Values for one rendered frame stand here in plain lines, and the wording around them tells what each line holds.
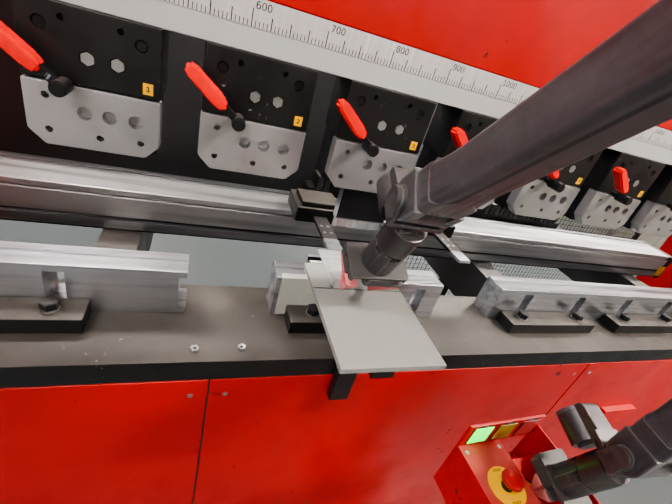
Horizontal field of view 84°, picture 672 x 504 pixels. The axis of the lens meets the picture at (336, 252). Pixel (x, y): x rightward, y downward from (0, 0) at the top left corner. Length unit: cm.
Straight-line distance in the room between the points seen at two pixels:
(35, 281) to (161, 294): 18
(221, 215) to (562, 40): 75
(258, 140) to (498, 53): 39
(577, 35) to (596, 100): 50
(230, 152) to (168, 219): 40
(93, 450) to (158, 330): 25
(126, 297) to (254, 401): 30
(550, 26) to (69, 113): 70
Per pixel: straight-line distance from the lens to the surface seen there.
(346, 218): 71
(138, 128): 59
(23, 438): 85
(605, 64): 30
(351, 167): 63
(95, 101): 59
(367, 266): 58
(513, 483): 83
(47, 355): 72
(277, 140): 59
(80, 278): 74
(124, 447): 87
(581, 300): 127
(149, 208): 95
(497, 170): 35
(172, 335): 72
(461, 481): 87
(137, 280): 72
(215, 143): 58
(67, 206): 98
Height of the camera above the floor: 139
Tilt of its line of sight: 29 degrees down
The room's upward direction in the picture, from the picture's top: 17 degrees clockwise
